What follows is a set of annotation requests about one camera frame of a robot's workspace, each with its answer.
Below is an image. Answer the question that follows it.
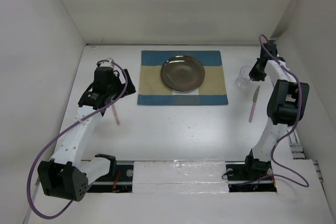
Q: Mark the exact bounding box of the clear drinking glass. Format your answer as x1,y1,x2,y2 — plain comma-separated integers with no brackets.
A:
236,66,252,88

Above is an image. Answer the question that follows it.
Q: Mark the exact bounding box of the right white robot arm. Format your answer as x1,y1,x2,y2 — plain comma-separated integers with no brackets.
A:
243,41,310,180

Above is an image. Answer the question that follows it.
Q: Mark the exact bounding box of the purple cable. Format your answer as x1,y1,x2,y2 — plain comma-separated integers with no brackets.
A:
26,58,129,220
237,34,309,188

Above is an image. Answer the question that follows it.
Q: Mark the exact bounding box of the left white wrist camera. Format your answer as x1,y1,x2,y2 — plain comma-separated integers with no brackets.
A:
97,58,115,69

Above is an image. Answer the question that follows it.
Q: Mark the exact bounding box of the aluminium side rail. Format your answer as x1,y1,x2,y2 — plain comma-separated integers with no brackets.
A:
288,130,306,159

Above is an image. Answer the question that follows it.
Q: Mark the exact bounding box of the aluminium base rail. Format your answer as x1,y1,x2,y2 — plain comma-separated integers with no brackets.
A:
80,158,278,193

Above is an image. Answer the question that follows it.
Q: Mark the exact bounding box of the dark brown ceramic plate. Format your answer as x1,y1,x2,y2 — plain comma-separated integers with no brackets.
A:
160,55,205,92

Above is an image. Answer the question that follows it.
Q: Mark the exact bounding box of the blue and beige placemat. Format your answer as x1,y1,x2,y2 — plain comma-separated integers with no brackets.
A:
138,50,228,106

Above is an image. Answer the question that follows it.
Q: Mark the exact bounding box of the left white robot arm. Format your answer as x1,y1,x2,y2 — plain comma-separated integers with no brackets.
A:
37,67,136,201

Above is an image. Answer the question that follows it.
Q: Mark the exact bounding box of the pink handled knife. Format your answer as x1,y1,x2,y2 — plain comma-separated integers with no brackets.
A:
249,86,260,123

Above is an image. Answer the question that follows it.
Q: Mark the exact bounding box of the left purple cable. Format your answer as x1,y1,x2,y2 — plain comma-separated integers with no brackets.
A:
26,58,129,220

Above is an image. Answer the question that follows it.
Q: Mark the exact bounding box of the pink handled fork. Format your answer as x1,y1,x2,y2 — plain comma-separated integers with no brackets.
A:
111,104,120,125

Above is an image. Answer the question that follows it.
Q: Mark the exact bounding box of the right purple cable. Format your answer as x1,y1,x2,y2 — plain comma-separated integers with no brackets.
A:
237,34,309,188

